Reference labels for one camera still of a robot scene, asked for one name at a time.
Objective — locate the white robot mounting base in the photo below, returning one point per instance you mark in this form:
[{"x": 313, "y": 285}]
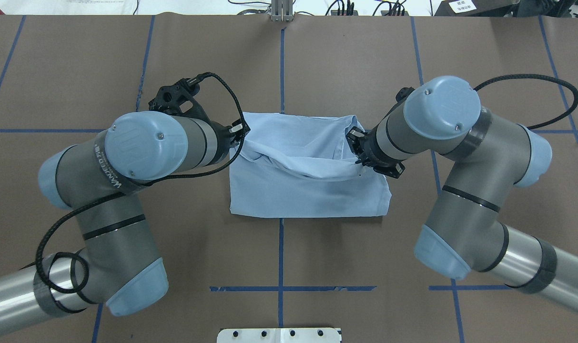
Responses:
[{"x": 280, "y": 335}]

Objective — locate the light blue t-shirt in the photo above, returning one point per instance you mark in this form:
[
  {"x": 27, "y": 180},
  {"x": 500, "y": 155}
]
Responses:
[{"x": 302, "y": 167}]

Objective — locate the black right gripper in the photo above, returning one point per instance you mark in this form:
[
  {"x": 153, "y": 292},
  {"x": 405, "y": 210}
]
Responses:
[{"x": 366, "y": 146}]

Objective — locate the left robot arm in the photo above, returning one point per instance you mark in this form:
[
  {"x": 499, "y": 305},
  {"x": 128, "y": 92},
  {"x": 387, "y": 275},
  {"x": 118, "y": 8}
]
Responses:
[{"x": 102, "y": 251}]

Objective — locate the aluminium frame post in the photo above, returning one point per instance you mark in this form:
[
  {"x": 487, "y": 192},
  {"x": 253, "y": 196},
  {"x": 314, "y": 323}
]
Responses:
[{"x": 282, "y": 10}]

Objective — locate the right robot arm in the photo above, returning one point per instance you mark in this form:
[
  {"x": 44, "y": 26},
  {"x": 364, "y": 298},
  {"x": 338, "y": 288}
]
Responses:
[{"x": 491, "y": 155}]

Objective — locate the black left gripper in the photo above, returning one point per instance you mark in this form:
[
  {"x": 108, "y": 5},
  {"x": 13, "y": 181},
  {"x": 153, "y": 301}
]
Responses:
[{"x": 223, "y": 135}]

